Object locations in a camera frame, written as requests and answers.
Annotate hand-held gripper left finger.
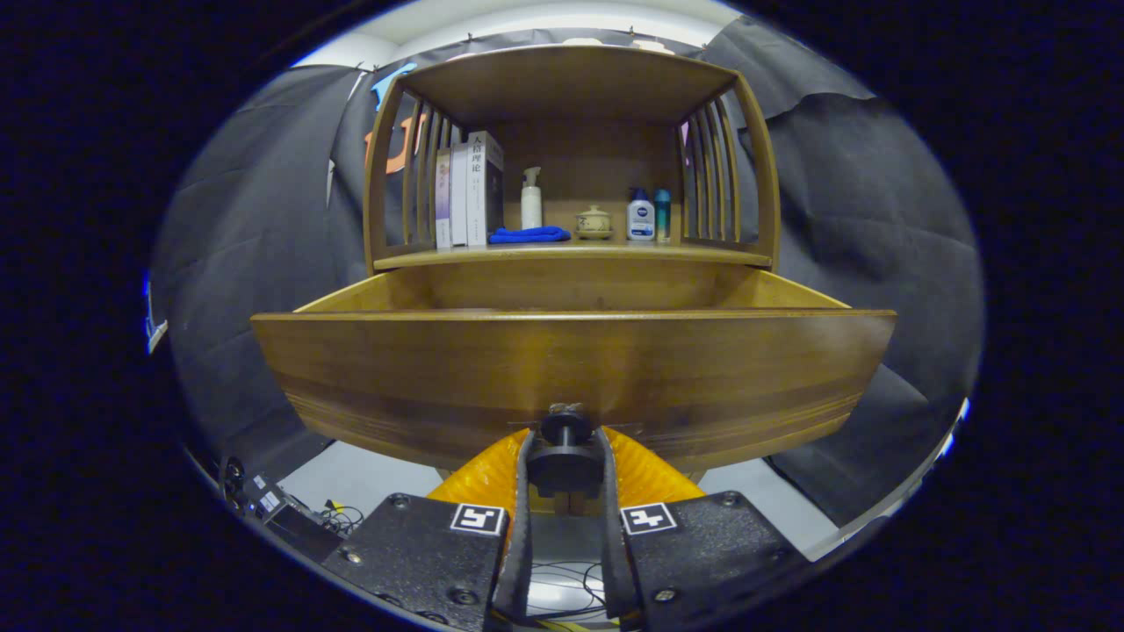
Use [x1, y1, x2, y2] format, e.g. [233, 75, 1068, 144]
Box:
[321, 427, 535, 632]

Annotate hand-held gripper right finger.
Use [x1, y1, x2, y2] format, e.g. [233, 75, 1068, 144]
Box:
[600, 426, 813, 632]

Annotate black drawer knob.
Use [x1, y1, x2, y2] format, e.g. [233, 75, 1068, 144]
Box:
[525, 402, 607, 499]

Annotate wooden drawer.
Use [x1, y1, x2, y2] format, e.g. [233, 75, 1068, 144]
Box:
[250, 261, 898, 475]

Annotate wooden countertop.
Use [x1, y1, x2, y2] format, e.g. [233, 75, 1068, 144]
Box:
[373, 230, 774, 271]

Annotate wooden cabinet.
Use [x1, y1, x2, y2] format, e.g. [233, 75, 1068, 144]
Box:
[363, 44, 782, 273]

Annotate black electronic device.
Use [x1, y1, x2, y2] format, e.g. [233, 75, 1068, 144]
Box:
[241, 474, 343, 563]

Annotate blue folded cloth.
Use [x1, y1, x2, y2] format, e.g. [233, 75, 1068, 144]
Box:
[488, 226, 573, 245]

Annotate white lotion bottle blue cap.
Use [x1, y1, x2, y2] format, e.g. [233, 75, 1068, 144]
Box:
[626, 188, 656, 242]

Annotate white pump bottle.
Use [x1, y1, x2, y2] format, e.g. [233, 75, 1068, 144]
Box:
[521, 167, 544, 231]

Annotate thin purple spine book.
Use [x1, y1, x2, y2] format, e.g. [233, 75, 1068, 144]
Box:
[435, 149, 452, 248]

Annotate thick portrait cover book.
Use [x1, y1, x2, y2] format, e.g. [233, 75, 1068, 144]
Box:
[466, 131, 506, 248]

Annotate white panel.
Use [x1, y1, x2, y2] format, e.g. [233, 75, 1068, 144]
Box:
[931, 397, 971, 462]

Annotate black floor cables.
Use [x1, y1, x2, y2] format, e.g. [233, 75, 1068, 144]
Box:
[527, 562, 609, 620]

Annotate tangled thin cables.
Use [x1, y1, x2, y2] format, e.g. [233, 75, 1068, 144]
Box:
[318, 499, 365, 536]

